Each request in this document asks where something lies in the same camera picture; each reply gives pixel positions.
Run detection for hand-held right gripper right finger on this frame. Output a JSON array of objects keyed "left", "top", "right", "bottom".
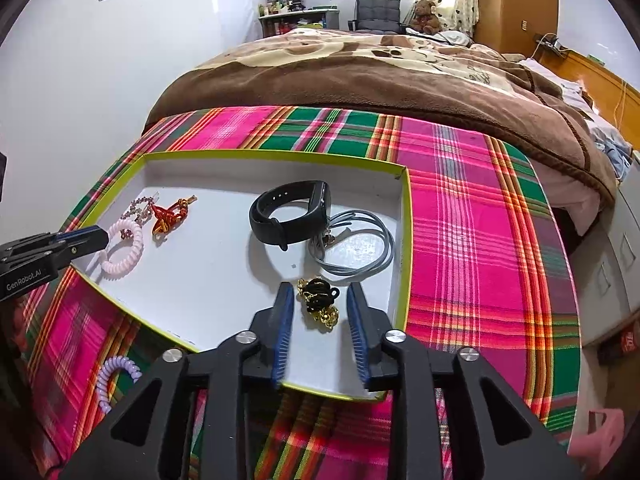
[{"left": 346, "top": 282, "right": 586, "bottom": 480}]

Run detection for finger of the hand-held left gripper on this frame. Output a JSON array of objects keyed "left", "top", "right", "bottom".
[
  {"left": 0, "top": 231, "right": 111, "bottom": 277},
  {"left": 0, "top": 225, "right": 104, "bottom": 257}
]

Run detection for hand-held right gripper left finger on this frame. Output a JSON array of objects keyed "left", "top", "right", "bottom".
[{"left": 59, "top": 282, "right": 296, "bottom": 480}]

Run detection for pink spiral hair tie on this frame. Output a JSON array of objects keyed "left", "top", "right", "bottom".
[{"left": 97, "top": 217, "right": 146, "bottom": 281}]

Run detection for black and gold hair tie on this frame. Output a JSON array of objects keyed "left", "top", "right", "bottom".
[{"left": 297, "top": 276, "right": 341, "bottom": 332}]

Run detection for clear crystal bead bracelet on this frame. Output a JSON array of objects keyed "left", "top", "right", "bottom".
[{"left": 122, "top": 192, "right": 161, "bottom": 226}]

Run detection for grey cord bracelet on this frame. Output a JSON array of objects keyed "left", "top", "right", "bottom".
[{"left": 307, "top": 210, "right": 396, "bottom": 276}]

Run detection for red knotted cord bracelet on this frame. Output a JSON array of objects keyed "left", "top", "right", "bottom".
[{"left": 151, "top": 195, "right": 198, "bottom": 248}]

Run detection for yellow cardboard box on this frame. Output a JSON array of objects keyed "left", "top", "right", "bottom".
[{"left": 65, "top": 149, "right": 415, "bottom": 402}]

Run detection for black smart band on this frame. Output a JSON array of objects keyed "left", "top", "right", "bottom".
[{"left": 249, "top": 180, "right": 332, "bottom": 252}]

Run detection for purple spiral hair tie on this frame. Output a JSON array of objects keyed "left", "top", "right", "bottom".
[{"left": 96, "top": 355, "right": 142, "bottom": 413}]

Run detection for pink green plaid cloth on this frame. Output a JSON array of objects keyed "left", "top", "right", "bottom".
[{"left": 10, "top": 105, "right": 583, "bottom": 480}]

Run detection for brown patterned blanket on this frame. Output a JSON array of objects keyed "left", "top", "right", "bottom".
[{"left": 142, "top": 27, "right": 618, "bottom": 206}]

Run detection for grey drawer cabinet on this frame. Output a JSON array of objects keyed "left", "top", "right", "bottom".
[{"left": 567, "top": 150, "right": 640, "bottom": 348}]

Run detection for pink plastic stool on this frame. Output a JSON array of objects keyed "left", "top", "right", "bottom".
[{"left": 567, "top": 407, "right": 628, "bottom": 480}]

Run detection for dark bottle with red label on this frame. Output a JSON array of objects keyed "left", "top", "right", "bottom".
[{"left": 597, "top": 327, "right": 640, "bottom": 366}]

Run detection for group of bottles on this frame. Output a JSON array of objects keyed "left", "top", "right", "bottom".
[{"left": 257, "top": 0, "right": 306, "bottom": 16}]

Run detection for blue clothes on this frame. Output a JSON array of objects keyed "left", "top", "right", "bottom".
[{"left": 590, "top": 120, "right": 633, "bottom": 181}]

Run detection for small desk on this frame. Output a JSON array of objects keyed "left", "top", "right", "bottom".
[{"left": 257, "top": 7, "right": 341, "bottom": 38}]

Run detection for white bedclothes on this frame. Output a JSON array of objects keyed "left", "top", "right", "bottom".
[{"left": 520, "top": 57, "right": 596, "bottom": 111}]

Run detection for dark grey chair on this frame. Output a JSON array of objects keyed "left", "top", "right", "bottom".
[{"left": 347, "top": 0, "right": 407, "bottom": 35}]

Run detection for brown teddy bear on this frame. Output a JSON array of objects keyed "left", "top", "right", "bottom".
[{"left": 407, "top": 0, "right": 442, "bottom": 35}]

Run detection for wooden headboard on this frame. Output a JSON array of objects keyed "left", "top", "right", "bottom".
[{"left": 537, "top": 47, "right": 640, "bottom": 151}]

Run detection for wooden wardrobe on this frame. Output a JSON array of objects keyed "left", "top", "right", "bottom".
[{"left": 472, "top": 0, "right": 560, "bottom": 56}]

